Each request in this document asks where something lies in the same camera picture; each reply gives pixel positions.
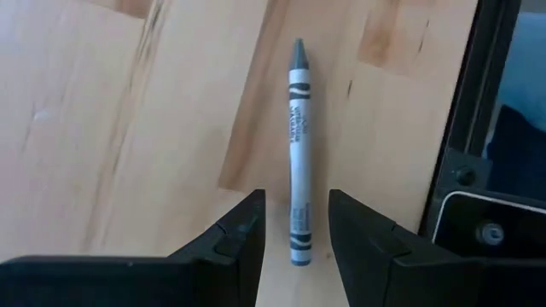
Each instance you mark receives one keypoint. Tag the white crayon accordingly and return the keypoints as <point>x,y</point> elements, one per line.
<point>300,162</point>

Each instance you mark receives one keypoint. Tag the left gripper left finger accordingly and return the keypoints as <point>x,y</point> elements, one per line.
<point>149,283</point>

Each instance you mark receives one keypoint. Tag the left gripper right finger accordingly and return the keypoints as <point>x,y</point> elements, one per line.
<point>426,283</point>

